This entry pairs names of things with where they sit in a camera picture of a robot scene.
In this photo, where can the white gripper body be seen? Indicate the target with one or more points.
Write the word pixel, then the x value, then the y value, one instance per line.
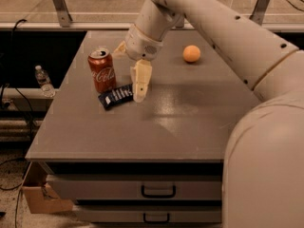
pixel 142 47

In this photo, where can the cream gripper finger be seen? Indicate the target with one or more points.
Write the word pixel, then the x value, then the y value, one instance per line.
pixel 120 50
pixel 141 74

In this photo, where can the dark blue rxbar wrapper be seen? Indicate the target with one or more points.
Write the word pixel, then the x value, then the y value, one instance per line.
pixel 116 96

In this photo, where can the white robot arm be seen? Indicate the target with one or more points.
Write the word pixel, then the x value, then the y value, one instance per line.
pixel 263 173

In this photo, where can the red coca-cola can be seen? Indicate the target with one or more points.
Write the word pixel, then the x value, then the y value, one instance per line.
pixel 102 69

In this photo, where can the orange fruit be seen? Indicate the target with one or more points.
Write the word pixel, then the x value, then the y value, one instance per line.
pixel 191 54

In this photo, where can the clear plastic water bottle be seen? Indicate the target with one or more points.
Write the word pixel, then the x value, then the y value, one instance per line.
pixel 44 82

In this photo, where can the grey drawer cabinet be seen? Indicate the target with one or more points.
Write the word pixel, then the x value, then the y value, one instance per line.
pixel 180 130

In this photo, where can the upper grey drawer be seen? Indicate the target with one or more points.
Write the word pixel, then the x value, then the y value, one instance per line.
pixel 91 187

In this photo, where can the grey drawer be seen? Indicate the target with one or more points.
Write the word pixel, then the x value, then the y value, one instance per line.
pixel 91 187
pixel 133 214

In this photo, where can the lower grey drawer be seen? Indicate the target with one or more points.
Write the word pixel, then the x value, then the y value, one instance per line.
pixel 133 214

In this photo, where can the brown cardboard box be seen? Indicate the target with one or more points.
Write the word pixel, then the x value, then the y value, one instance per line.
pixel 40 197

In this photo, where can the left metal railing bracket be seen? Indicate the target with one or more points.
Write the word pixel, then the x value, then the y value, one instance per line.
pixel 63 15

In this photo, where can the black upper drawer handle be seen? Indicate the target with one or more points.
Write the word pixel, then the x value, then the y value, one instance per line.
pixel 158 193

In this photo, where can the black drawer handle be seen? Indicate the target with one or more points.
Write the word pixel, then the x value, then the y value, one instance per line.
pixel 158 193
pixel 155 218

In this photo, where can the right metal railing bracket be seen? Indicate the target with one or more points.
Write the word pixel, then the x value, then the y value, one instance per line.
pixel 259 11

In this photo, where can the black lower drawer handle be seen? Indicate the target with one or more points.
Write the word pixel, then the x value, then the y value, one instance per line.
pixel 155 218

